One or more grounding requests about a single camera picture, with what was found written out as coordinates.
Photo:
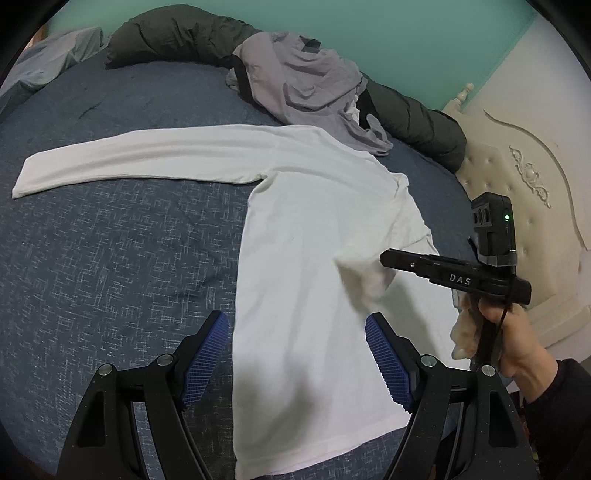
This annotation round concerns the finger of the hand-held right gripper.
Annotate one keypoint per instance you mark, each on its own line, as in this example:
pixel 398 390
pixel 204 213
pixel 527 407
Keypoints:
pixel 406 262

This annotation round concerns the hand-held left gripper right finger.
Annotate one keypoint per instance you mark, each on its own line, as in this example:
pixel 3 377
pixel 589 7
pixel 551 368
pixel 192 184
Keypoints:
pixel 390 360

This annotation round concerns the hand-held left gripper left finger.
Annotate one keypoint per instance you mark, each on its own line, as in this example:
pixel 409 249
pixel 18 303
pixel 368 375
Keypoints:
pixel 205 360

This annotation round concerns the white long-sleeve shirt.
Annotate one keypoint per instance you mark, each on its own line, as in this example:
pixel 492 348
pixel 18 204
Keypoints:
pixel 323 277

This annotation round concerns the person's right forearm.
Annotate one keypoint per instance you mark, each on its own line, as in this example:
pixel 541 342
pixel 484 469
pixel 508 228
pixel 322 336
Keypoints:
pixel 558 406

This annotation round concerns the person's right hand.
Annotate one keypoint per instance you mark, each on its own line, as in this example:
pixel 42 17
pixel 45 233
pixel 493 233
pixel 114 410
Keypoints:
pixel 517 337

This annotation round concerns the cream tufted headboard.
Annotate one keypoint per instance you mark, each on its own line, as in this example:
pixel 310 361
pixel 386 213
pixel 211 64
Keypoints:
pixel 531 152

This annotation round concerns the blue patterned bed sheet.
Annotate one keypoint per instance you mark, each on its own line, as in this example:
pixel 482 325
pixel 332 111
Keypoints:
pixel 115 254

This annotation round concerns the crumpled white garment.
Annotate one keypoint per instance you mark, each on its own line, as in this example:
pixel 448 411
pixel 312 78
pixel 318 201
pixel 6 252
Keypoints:
pixel 353 110

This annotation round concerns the lilac grey garment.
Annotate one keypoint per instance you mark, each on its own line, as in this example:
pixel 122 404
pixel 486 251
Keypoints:
pixel 300 78

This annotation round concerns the dark grey rolled duvet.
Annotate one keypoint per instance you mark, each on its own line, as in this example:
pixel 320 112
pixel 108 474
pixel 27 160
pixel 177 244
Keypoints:
pixel 184 41

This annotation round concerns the light grey blanket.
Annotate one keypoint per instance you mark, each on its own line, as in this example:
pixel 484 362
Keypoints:
pixel 51 60

